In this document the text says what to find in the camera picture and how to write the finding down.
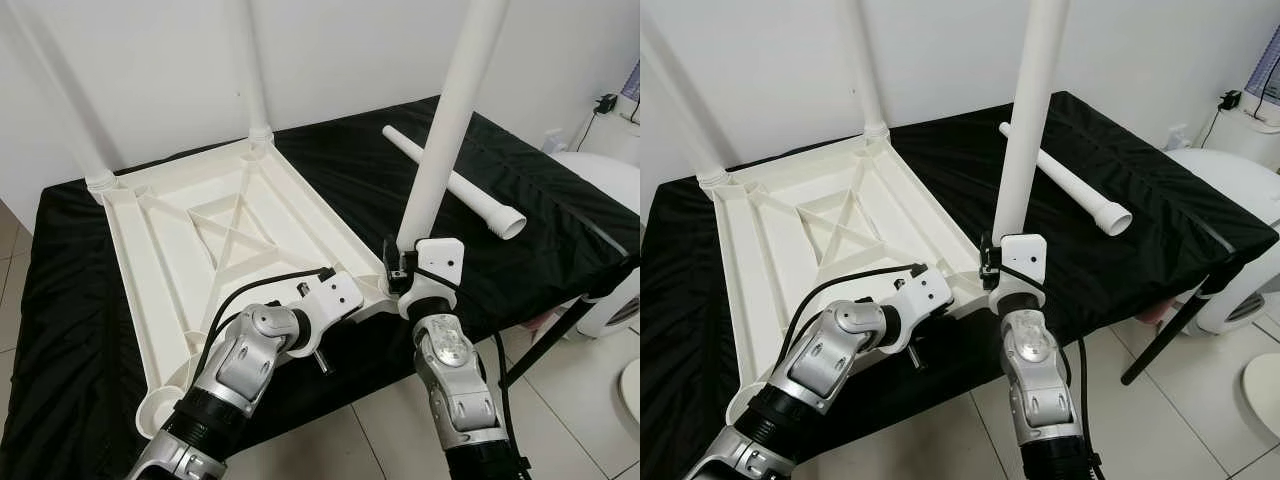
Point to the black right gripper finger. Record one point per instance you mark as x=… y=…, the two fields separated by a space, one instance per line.
x=985 y=246
x=391 y=250

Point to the white plastic table leg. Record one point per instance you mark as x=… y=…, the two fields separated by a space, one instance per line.
x=252 y=80
x=1085 y=195
x=865 y=70
x=690 y=125
x=75 y=120
x=480 y=200
x=450 y=120
x=1035 y=110

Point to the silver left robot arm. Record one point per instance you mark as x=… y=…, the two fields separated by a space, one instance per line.
x=830 y=355
x=240 y=360

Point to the pink plastic stool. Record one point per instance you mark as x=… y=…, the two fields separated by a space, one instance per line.
x=540 y=320
x=1150 y=313

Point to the white dome appliance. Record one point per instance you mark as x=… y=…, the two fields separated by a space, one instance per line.
x=1230 y=200
x=605 y=180

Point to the white square cabinet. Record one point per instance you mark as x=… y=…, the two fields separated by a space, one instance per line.
x=1240 y=135
x=622 y=135

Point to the black power adapter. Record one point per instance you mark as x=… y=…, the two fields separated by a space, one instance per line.
x=605 y=103
x=1230 y=100

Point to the white insect zapper lamp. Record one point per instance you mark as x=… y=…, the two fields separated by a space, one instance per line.
x=1268 y=70
x=633 y=85

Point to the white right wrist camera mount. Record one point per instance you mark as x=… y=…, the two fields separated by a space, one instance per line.
x=1025 y=258
x=440 y=262

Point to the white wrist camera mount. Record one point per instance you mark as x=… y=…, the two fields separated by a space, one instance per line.
x=335 y=295
x=1025 y=258
x=925 y=290
x=440 y=262

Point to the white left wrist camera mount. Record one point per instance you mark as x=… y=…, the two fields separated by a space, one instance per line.
x=335 y=295
x=925 y=290

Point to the white wall socket plug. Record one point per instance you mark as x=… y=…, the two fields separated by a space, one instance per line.
x=1177 y=138
x=553 y=140

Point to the white pedestal fan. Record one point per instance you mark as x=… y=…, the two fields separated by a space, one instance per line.
x=1265 y=395
x=632 y=390

